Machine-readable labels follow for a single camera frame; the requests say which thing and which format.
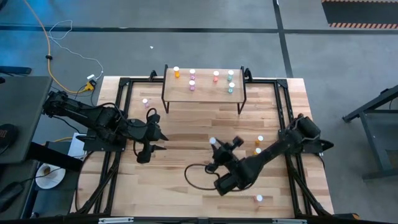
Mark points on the dark grey desk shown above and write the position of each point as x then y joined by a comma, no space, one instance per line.
21,118

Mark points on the amber yellow medicine bottle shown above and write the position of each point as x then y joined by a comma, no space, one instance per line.
176,74
257,150
260,138

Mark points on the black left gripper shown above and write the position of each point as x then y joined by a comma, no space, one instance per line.
144,132

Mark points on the purple pink medicine bottle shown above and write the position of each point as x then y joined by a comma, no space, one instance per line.
191,87
192,76
145,104

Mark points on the yellow power plug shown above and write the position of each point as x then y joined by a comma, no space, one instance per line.
90,86

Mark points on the black hazard-striped floor mat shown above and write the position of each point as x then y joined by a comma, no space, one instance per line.
357,12

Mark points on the black aluminium table frame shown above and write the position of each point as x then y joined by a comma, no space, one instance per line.
140,80

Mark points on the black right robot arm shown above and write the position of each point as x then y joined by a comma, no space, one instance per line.
270,152

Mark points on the white paper sheet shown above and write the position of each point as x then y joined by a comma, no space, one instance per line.
77,146

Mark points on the wooden shelf black legs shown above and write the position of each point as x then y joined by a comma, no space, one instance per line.
205,93

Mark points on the teal medicine bottle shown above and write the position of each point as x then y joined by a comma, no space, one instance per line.
231,90
230,77

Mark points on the silver aluminium profile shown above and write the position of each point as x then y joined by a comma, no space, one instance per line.
116,220
289,221

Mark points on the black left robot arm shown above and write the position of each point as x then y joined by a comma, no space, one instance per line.
93,118

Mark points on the black metal stand frame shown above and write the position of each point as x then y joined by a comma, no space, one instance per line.
371,140

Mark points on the black round disc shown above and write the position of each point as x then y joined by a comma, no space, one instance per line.
6,135

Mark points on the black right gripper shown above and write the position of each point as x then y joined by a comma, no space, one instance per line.
224,155

